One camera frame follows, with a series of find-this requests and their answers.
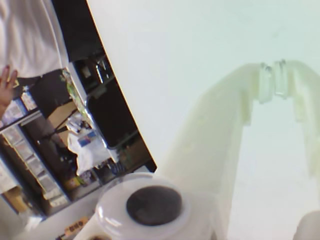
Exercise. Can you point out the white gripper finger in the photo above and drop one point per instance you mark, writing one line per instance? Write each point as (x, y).
(200, 150)
(310, 100)

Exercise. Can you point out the person right hand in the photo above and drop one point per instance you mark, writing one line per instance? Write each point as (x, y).
(6, 85)

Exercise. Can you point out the black flat screen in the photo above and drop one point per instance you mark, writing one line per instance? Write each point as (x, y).
(112, 120)

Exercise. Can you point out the shelf with clear drawers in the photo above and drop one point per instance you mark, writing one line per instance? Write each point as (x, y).
(30, 155)

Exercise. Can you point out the person in white shirt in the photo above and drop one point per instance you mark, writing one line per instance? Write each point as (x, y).
(25, 30)

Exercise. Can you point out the tan panel with black frame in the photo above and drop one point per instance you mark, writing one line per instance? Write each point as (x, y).
(62, 110)

